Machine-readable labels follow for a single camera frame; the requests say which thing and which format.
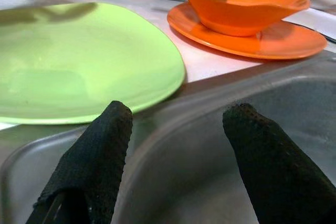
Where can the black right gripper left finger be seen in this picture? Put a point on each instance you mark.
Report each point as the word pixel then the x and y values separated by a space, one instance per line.
pixel 92 155

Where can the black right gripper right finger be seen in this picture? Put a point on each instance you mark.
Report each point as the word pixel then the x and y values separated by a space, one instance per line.
pixel 275 169

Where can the stainless steel sink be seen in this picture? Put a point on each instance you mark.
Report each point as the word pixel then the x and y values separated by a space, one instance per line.
pixel 183 155

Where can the green plate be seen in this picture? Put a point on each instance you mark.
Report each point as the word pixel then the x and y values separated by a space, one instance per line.
pixel 78 64

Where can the orange plate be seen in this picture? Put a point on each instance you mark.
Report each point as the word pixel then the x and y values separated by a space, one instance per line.
pixel 288 43

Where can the orange bowl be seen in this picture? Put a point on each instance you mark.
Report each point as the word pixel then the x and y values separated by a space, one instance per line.
pixel 236 11

